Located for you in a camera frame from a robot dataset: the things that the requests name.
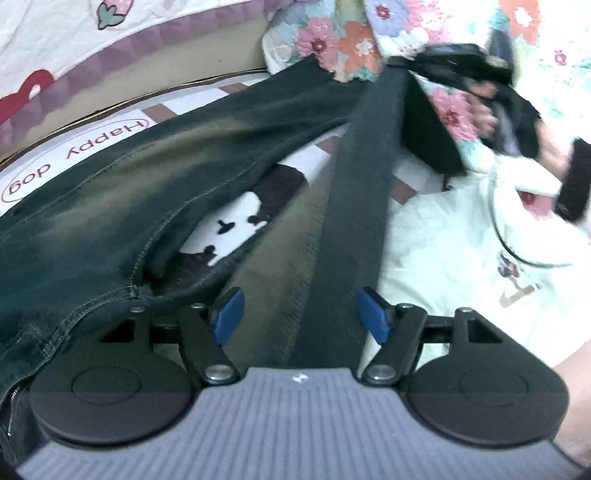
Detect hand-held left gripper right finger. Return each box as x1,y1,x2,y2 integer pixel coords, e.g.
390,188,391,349
355,286,505,387

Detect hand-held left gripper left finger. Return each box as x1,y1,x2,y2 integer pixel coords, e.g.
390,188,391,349
98,286,246,387

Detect dark denim jeans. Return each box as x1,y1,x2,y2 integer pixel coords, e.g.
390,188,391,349
0,55,468,462

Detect person's right forearm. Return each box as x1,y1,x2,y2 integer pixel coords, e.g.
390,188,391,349
536,121,591,223

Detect person's right hand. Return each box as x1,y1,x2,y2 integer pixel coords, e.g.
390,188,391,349
468,99,502,141

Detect pale green shirt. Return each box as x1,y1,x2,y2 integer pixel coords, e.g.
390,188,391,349
376,152,591,370

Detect person's bare leg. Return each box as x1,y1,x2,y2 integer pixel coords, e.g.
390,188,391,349
551,339,591,464

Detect beige mattress side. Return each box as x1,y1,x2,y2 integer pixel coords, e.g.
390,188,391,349
0,46,273,167

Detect bear-print white quilt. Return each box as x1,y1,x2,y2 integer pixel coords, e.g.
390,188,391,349
0,0,278,125

